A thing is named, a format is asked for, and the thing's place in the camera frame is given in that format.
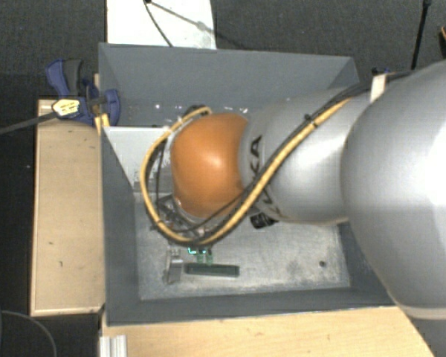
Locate dark green flat block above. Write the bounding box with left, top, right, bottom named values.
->
left=184, top=262, right=241, bottom=278

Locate grey metal bin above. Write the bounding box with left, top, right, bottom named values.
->
left=97, top=42, right=395, bottom=326

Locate pale wood flat board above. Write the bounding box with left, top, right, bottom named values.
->
left=30, top=98, right=106, bottom=318

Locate black cylinder on white bracket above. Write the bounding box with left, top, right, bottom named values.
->
left=249, top=210, right=279, bottom=231

